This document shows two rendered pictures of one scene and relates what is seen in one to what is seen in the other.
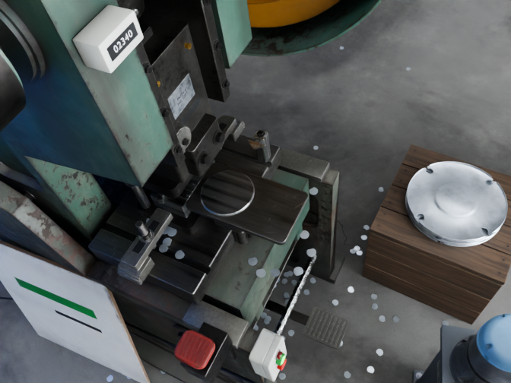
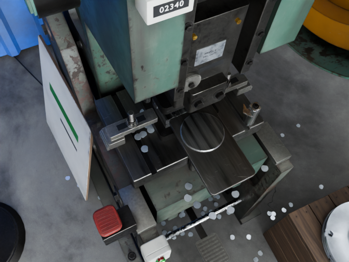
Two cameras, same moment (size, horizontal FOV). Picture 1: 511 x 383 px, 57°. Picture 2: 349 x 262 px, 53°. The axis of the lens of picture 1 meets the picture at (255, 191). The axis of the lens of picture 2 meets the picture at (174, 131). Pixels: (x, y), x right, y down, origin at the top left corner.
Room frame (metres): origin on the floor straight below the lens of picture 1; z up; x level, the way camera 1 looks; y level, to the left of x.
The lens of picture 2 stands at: (0.16, -0.03, 1.63)
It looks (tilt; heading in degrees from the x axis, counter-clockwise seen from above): 61 degrees down; 20
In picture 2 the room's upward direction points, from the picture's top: 7 degrees clockwise
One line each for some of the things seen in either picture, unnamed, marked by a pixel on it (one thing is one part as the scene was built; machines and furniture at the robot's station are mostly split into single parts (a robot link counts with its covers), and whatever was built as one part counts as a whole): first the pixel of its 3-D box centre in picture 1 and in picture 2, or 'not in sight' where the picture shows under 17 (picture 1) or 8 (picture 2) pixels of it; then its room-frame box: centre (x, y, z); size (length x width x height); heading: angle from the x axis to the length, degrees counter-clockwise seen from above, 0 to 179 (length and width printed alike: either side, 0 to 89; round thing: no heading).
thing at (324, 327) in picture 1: (260, 301); (184, 202); (0.62, 0.06, 0.14); 0.59 x 0.10 x 0.05; 54
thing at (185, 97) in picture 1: (166, 101); (198, 47); (0.68, 0.13, 1.04); 0.17 x 0.15 x 0.30; 54
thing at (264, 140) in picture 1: (262, 145); (252, 113); (0.77, -0.04, 0.75); 0.03 x 0.03 x 0.10; 54
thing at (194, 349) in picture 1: (198, 353); (108, 223); (0.30, 0.17, 0.72); 0.07 x 0.06 x 0.08; 54
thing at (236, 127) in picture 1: (217, 132); (228, 82); (0.84, 0.07, 0.76); 0.17 x 0.06 x 0.10; 144
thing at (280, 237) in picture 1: (249, 214); (207, 155); (0.60, 0.02, 0.72); 0.25 x 0.14 x 0.14; 54
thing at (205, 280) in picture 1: (191, 200); (178, 116); (0.70, 0.17, 0.68); 0.45 x 0.30 x 0.06; 144
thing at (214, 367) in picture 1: (212, 359); (118, 229); (0.31, 0.16, 0.62); 0.10 x 0.06 x 0.20; 144
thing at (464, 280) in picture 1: (441, 233); (338, 251); (0.72, -0.60, 0.18); 0.40 x 0.38 x 0.35; 51
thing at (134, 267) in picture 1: (144, 238); (129, 123); (0.56, 0.27, 0.76); 0.17 x 0.06 x 0.10; 144
